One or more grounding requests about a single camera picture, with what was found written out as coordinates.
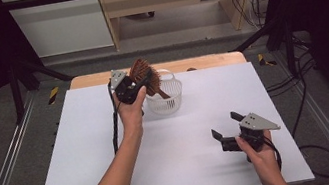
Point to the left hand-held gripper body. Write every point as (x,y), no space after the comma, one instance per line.
(124,90)

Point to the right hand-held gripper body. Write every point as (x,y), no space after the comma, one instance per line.
(255,123)

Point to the wooden paddle hairbrush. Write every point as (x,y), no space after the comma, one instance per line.
(141,69)

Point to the white slotted plastic basket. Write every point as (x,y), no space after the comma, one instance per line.
(167,103)

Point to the person's left hand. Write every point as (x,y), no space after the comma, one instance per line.
(131,116)

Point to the person's right hand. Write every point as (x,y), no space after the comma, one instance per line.
(263,160)

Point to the white table cover board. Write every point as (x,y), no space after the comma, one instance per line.
(185,129)

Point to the yellow black floor tape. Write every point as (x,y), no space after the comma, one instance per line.
(264,59)
(53,95)

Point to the black metal frame stand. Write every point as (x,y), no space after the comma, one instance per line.
(20,79)
(281,35)

